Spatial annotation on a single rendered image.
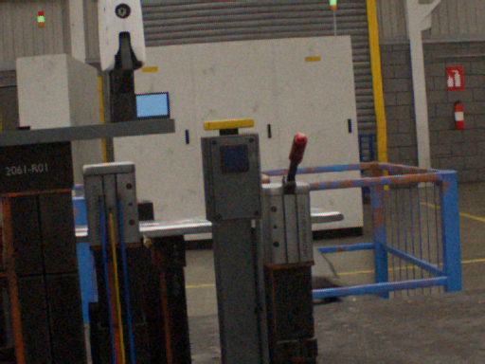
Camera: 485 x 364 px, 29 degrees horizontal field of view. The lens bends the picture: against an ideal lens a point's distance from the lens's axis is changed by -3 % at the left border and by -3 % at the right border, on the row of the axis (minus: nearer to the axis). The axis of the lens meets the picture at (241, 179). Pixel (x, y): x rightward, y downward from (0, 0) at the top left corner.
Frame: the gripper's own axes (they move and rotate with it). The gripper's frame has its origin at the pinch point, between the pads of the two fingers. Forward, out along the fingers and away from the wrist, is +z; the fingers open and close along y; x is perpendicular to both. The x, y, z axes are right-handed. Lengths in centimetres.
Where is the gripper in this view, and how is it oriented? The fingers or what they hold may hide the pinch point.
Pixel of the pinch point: (122, 109)
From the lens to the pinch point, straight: 127.6
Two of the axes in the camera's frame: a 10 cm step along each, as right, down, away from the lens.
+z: 0.6, 10.0, 0.5
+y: -2.6, -0.3, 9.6
